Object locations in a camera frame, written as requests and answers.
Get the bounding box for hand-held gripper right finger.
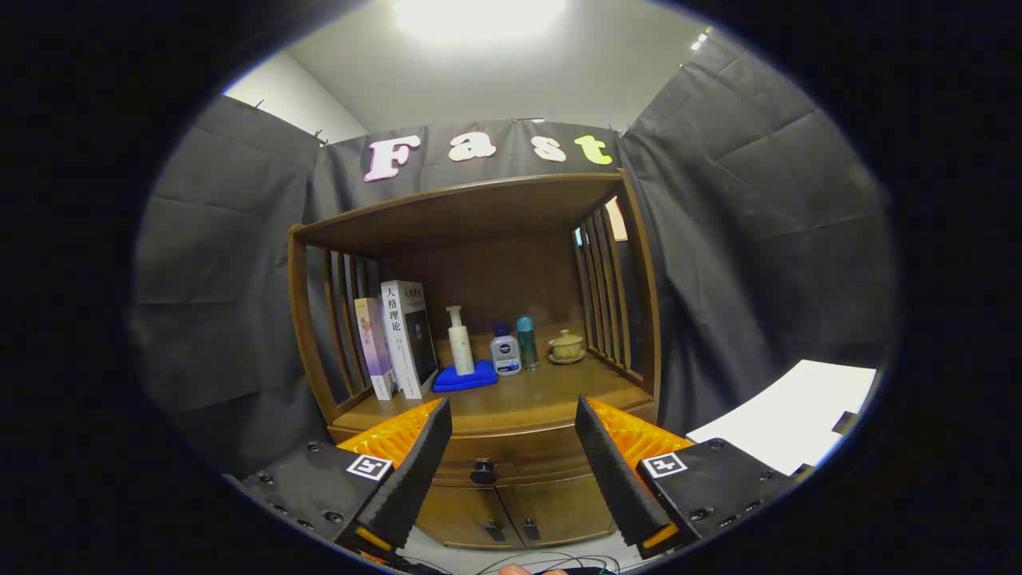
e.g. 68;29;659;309
574;394;815;560

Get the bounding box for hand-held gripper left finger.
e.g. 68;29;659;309
224;397;454;564

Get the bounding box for wooden drawer with black knob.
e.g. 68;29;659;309
329;403;660;486

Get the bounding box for wooden cabinet door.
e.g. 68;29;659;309
415;483;504;550
495;475;617;548

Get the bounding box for wooden countertop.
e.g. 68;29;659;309
331;323;656;436

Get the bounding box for brown wooden cabinet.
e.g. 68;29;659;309
287;172;664;550

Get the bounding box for blue folded cloth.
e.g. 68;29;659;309
433;359;499;393

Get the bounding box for beige lidded teacup with saucer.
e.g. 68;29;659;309
548;329;588;366

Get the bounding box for white pump bottle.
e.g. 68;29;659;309
446;305;477;377

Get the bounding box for purple book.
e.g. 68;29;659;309
354;297;398;401

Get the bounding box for white and black book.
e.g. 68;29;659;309
380;280;439;400

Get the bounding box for white bottle with blue cap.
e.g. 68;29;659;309
489;323;523;377

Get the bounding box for teal bottle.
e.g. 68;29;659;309
516;316;541;371

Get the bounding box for white table surface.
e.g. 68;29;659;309
687;359;879;478

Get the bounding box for black backdrop cloth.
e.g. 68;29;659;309
132;28;899;480

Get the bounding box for ceiling light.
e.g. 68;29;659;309
391;0;569;41

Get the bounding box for black cables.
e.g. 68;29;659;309
471;549;624;575

